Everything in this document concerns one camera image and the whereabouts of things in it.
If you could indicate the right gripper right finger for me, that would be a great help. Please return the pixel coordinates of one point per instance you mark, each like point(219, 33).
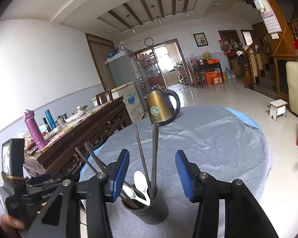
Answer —
point(197, 185)

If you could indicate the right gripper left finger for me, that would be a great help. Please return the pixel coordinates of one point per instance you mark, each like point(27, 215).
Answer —
point(115, 176)

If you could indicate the white ceramic spoon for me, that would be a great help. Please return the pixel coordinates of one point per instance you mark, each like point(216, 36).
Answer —
point(141, 186)

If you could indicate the dark utensil holder cup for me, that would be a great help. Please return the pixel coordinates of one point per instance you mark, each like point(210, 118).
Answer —
point(154, 214)

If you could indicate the person's left hand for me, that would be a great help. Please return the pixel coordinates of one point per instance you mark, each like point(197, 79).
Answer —
point(11, 226)

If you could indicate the grey table cloth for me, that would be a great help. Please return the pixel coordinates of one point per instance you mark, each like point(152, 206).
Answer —
point(220, 145)

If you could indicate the carved dark wooden sideboard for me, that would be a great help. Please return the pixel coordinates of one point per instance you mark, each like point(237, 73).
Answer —
point(59, 158)

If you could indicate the white chest freezer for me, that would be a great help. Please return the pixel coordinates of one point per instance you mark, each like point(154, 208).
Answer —
point(131, 99)

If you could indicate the bronze electric kettle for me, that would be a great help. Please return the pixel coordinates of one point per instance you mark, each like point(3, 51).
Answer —
point(163, 105)

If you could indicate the wooden chair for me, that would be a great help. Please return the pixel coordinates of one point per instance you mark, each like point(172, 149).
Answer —
point(104, 97)

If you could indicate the blue round table cover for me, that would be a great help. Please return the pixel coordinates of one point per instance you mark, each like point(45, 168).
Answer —
point(243, 118)

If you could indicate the magenta water bottle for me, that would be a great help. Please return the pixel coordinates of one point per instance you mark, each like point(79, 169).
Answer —
point(29, 118)

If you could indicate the teal water bottle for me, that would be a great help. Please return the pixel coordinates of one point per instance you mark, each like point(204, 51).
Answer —
point(50, 119)

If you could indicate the grey refrigerator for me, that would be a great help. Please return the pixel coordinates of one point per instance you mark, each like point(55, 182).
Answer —
point(124, 69)

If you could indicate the wooden side table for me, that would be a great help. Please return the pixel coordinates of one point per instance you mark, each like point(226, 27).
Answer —
point(208, 72)

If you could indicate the small white stool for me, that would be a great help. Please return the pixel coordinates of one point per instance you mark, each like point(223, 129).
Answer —
point(277, 108)

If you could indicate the framed wall picture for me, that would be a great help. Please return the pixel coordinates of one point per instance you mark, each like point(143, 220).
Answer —
point(200, 39)

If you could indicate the round wall clock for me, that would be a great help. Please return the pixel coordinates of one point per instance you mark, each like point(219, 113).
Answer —
point(148, 42)

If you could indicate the wall calendar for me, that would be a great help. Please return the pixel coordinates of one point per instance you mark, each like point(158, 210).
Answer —
point(268, 16)

